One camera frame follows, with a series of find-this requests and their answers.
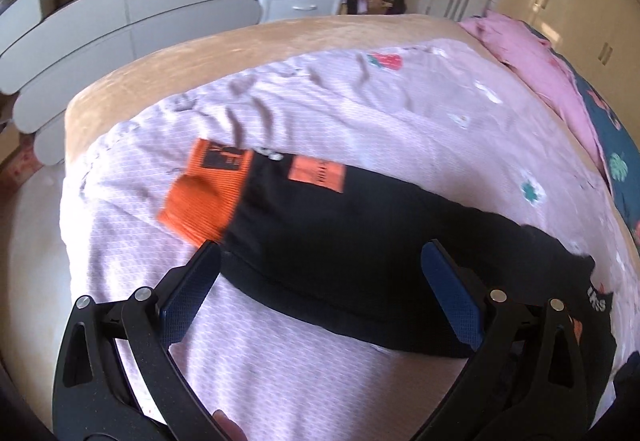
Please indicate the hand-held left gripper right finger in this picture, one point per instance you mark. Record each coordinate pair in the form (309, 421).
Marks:
(452, 293)

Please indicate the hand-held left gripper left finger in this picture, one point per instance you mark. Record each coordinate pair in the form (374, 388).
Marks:
(192, 288)

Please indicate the black pants with orange waistband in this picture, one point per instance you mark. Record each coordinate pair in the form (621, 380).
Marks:
(340, 251)

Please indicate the person's left hand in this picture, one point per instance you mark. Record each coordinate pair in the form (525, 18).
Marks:
(229, 427)

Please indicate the black garment with white letters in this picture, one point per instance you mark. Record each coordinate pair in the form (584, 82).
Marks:
(597, 321)

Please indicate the lilac printed blanket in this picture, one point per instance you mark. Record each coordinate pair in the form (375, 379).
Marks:
(390, 121)

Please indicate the blue floral quilt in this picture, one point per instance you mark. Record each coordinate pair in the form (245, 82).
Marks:
(617, 141)

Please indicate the pink quilt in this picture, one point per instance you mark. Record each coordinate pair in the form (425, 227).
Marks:
(530, 56)

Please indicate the grey curved dresser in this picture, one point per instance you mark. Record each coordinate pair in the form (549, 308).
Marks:
(125, 16)

